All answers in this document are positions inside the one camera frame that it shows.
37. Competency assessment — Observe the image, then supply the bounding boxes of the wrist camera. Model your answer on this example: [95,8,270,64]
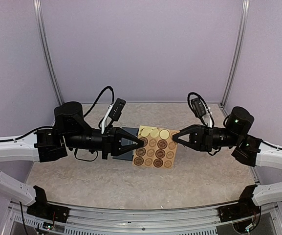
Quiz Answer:
[187,92,215,127]
[100,98,126,134]

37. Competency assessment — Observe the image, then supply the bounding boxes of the right aluminium frame post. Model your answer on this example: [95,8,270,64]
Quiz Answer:
[220,0,250,109]

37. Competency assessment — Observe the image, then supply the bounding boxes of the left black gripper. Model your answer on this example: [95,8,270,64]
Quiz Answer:
[64,124,144,160]

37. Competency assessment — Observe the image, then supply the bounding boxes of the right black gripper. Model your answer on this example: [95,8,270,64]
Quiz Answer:
[172,124,240,152]

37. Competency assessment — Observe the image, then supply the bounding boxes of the blue paper envelope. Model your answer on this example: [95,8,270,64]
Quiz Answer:
[112,127,140,162]

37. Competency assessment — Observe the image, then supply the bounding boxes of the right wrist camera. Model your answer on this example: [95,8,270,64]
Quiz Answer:
[187,92,215,127]

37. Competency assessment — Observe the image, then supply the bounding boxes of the brown sticker sheet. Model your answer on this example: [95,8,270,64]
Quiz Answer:
[132,125,179,169]

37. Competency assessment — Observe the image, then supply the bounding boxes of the front aluminium rail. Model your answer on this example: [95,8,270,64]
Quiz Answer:
[1,202,237,235]

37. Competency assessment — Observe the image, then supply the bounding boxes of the aluminium frame post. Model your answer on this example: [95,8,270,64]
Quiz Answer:
[33,0,64,105]
[220,0,250,109]

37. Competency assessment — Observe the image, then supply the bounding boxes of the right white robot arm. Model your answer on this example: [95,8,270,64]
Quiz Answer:
[173,106,282,217]

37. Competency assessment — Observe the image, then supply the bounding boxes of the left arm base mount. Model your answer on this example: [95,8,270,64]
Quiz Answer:
[26,186,70,223]

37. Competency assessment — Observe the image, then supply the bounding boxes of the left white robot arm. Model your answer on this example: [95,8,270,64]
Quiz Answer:
[0,101,144,218]

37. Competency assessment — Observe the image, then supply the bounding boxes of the left aluminium frame post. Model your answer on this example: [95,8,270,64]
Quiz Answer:
[33,0,64,105]

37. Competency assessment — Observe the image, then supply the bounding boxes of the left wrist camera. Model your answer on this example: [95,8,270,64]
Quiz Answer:
[100,98,126,134]

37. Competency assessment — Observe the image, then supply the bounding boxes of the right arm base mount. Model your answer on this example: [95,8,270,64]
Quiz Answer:
[218,185,260,222]

